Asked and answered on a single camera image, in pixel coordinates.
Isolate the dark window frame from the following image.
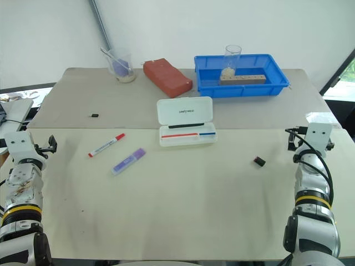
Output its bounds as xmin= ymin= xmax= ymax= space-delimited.
xmin=318 ymin=46 xmax=355 ymax=98

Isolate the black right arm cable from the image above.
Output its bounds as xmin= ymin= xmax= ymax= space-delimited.
xmin=285 ymin=126 xmax=333 ymax=209

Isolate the black pen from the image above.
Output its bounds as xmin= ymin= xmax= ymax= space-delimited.
xmin=168 ymin=121 xmax=205 ymax=130

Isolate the glass beaker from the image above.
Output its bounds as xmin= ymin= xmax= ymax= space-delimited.
xmin=101 ymin=47 xmax=138 ymax=83

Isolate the wooden block with holes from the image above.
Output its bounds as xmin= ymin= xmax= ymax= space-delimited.
xmin=219 ymin=74 xmax=267 ymax=86

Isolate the grey laptop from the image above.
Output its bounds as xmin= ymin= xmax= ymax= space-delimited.
xmin=0 ymin=98 xmax=34 ymax=131

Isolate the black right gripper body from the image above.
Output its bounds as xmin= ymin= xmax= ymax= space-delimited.
xmin=293 ymin=133 xmax=308 ymax=152

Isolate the blue plastic bin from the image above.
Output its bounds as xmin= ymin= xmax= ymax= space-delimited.
xmin=194 ymin=53 xmax=291 ymax=99

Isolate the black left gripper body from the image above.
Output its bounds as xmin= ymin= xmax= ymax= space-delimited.
xmin=32 ymin=143 xmax=51 ymax=161

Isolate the red brick block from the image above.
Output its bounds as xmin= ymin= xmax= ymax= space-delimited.
xmin=143 ymin=58 xmax=194 ymax=99

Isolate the white open pencil case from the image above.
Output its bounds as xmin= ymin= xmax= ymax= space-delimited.
xmin=156 ymin=96 xmax=218 ymax=148

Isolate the red pen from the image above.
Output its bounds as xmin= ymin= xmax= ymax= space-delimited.
xmin=161 ymin=132 xmax=199 ymax=139

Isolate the clear glass cylinder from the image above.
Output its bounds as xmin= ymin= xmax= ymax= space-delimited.
xmin=220 ymin=44 xmax=242 ymax=79

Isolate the red capped white marker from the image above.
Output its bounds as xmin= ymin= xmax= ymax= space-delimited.
xmin=88 ymin=132 xmax=126 ymax=159

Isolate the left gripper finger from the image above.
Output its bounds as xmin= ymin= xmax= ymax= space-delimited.
xmin=47 ymin=135 xmax=58 ymax=154

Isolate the metal stirring rod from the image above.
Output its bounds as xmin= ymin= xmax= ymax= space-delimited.
xmin=100 ymin=47 xmax=132 ymax=70

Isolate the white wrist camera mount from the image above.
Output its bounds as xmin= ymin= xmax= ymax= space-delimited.
xmin=304 ymin=121 xmax=333 ymax=156
xmin=3 ymin=131 xmax=33 ymax=162

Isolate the metal flexible conduit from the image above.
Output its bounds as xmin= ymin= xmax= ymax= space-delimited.
xmin=89 ymin=0 xmax=114 ymax=54

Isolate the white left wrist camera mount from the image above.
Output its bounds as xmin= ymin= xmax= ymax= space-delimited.
xmin=3 ymin=131 xmax=33 ymax=162

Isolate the purple highlighter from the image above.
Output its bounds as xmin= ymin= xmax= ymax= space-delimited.
xmin=111 ymin=147 xmax=147 ymax=177

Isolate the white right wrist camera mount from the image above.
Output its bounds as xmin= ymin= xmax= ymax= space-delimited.
xmin=304 ymin=121 xmax=333 ymax=156

